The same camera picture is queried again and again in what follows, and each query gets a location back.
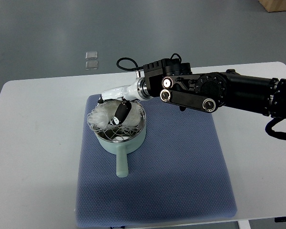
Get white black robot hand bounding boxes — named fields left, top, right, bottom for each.
left=98, top=77, right=151, bottom=125

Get upper clear floor tile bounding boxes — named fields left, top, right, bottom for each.
left=85, top=51, right=98, bottom=60

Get blue textured mat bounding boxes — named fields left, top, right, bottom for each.
left=75, top=98, right=237, bottom=228

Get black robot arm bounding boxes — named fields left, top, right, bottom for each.
left=131, top=53, right=286, bottom=140

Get clear floor tile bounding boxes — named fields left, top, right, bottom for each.
left=85, top=60, right=98, bottom=70
left=85, top=51, right=98, bottom=60

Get lower clear floor tile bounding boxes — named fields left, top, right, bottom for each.
left=85, top=60, right=98, bottom=70

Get white vermicelli nest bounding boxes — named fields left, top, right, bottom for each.
left=87, top=100, right=145, bottom=141

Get white table leg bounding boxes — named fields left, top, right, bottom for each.
left=237, top=220, right=251, bottom=229

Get mint green steel pot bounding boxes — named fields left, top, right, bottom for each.
left=95, top=113, right=146, bottom=177

